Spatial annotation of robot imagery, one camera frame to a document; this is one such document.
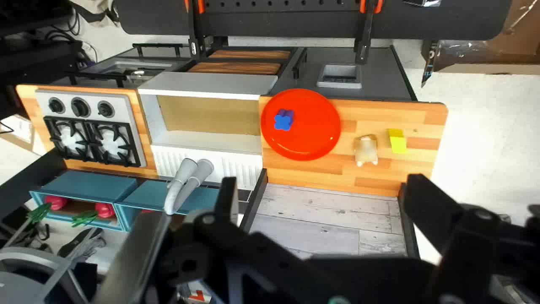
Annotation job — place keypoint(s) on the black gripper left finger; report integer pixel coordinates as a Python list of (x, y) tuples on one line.
[(229, 197)]

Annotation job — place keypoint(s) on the blue toy block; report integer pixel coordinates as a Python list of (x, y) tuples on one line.
[(284, 121)]

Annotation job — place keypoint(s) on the red toy radish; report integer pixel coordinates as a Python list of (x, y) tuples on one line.
[(104, 212), (55, 204)]

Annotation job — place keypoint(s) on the black upright post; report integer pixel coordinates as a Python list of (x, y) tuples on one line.
[(406, 226), (256, 197)]

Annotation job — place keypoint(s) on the gray toy faucet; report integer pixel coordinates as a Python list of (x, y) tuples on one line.
[(180, 192)]

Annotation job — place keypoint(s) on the teal storage bin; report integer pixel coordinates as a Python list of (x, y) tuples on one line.
[(85, 185), (153, 195)]

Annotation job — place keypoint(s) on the black rounded panel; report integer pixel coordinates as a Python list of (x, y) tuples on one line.
[(281, 23)]

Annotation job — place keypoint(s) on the orange plate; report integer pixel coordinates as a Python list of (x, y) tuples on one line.
[(310, 133)]

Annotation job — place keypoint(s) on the brown cardboard box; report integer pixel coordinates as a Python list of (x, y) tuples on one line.
[(507, 40)]

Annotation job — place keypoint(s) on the small toy dog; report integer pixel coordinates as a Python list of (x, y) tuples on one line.
[(367, 151)]

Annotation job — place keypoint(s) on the gray toy stove top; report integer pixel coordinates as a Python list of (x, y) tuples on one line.
[(121, 113)]

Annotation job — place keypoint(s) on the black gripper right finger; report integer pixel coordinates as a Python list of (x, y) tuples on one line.
[(433, 197)]

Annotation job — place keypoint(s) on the yellow toy block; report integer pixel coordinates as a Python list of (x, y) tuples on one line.
[(397, 141)]

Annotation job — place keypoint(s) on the gray wood pattern backdrop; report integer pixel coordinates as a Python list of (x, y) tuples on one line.
[(327, 221)]

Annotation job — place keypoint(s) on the wooden toy kitchen counter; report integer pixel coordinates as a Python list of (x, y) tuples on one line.
[(382, 175)]

